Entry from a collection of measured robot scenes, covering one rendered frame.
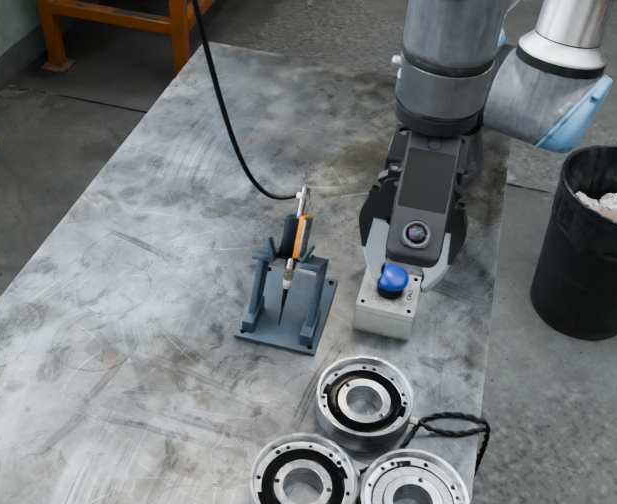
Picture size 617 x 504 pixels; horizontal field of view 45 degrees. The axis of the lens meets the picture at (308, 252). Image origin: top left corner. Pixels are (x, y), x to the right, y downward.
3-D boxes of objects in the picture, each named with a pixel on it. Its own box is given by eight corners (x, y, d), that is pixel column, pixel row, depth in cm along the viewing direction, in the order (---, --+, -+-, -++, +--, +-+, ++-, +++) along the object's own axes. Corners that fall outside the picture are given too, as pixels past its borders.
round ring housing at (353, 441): (301, 440, 79) (303, 418, 77) (330, 367, 87) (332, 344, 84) (396, 470, 77) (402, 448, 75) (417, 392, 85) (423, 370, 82)
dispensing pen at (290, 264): (263, 325, 87) (289, 184, 84) (271, 317, 91) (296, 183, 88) (281, 329, 87) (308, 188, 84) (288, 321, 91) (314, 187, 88)
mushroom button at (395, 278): (400, 316, 90) (406, 288, 87) (368, 309, 91) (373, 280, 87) (406, 293, 93) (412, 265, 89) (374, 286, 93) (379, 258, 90)
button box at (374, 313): (408, 342, 90) (414, 315, 87) (352, 328, 91) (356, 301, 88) (418, 296, 96) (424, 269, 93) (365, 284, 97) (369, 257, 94)
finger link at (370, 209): (396, 247, 74) (425, 182, 68) (393, 258, 72) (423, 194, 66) (352, 231, 74) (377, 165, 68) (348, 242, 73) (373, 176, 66)
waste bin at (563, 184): (643, 364, 194) (713, 244, 164) (514, 334, 199) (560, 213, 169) (635, 276, 218) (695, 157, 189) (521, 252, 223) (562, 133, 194)
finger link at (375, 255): (387, 252, 80) (415, 189, 74) (377, 289, 76) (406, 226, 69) (360, 242, 80) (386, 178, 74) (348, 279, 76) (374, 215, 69)
